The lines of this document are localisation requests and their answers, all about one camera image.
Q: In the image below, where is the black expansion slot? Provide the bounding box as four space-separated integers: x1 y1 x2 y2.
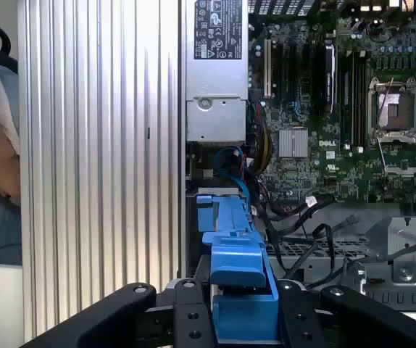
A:
274 41 284 101
288 42 299 102

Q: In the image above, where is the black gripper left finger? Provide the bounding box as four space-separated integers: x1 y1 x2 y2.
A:
21 278 216 348

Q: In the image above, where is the black wire with white label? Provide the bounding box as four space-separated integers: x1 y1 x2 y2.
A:
262 194 336 223

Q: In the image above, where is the grey metal disk bay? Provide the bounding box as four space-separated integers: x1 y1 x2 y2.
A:
265 202 416 313

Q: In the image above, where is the blue data wire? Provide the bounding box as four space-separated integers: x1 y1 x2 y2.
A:
213 146 249 199

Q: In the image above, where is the metal socket cover frame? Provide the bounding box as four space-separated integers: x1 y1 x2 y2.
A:
374 131 416 178

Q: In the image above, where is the CPU socket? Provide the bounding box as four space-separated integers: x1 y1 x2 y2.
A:
369 77 416 133

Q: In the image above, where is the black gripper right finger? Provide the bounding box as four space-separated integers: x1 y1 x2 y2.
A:
277 279 416 348

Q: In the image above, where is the yellow power wire bundle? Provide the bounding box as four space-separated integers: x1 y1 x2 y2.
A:
254 123 273 175

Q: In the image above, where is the thin metal locking lever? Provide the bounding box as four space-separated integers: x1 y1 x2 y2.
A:
376 76 396 126

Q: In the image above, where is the silver chipset heatsink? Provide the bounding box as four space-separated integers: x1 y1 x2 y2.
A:
278 129 309 158

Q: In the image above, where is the black disk wire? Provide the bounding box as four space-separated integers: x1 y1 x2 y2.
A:
316 213 361 240

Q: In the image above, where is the black open PC case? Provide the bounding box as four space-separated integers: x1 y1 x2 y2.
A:
178 0 416 316

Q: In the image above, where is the green motherboard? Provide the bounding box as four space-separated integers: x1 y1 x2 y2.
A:
247 14 416 204

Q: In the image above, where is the blue disk carrier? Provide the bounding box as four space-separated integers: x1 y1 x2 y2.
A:
196 194 280 345

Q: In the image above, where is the silver power supply unit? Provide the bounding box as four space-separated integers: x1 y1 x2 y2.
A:
185 0 249 143

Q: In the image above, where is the white expansion slot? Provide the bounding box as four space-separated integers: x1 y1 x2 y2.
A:
264 38 272 99

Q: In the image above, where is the black RAM slot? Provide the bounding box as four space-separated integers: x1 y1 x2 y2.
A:
339 50 347 146
346 50 354 146
359 50 369 146
353 50 361 146

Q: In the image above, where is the black flat ribbon wire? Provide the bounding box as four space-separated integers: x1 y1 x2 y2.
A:
312 223 336 278

